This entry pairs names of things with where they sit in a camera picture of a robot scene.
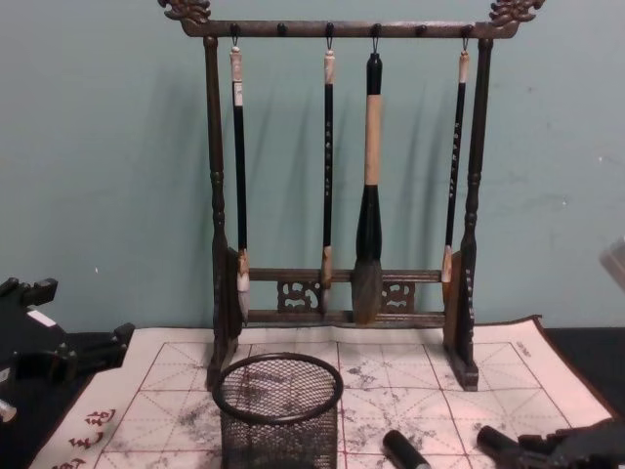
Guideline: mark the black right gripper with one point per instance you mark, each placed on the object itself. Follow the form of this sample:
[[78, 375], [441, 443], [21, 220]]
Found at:
[[610, 449]]

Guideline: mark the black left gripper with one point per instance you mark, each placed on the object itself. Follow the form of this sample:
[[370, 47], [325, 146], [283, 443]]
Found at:
[[27, 352]]

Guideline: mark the white gridded calligraphy mat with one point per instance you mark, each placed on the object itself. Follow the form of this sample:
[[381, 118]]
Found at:
[[415, 391]]

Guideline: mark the dark carved wooden brush rack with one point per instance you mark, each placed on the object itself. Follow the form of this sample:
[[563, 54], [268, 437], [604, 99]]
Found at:
[[215, 146]]

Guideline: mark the thin black brush white label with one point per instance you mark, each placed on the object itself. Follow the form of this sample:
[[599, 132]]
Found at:
[[239, 161]]

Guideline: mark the black mesh pen holder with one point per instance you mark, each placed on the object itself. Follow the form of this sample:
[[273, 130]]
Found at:
[[278, 439]]

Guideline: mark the large black and tan brush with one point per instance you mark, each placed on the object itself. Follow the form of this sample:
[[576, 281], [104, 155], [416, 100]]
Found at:
[[372, 210]]

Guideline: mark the thin black calligraphy brush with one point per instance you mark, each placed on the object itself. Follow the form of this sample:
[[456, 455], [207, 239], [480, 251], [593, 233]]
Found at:
[[327, 161], [454, 161]]

